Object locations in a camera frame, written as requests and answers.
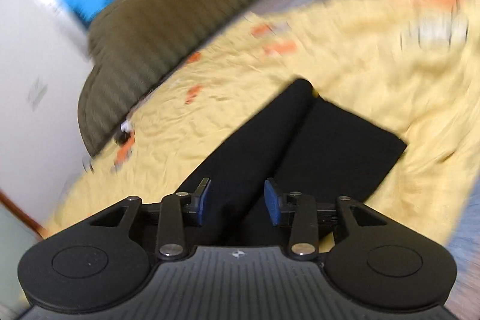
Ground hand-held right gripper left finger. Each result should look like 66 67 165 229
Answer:
89 178 211 261

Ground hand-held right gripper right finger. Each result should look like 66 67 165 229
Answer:
264 178 391 261

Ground black pants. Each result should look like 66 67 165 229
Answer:
170 78 407 247

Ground yellow printed bedsheet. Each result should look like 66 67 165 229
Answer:
45 0 480 247

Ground olive green padded headboard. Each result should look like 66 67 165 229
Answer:
77 0 314 159

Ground blue grey knitted blanket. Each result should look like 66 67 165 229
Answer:
446 193 480 291

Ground brown wooden door frame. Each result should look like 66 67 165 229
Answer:
0 190 46 241

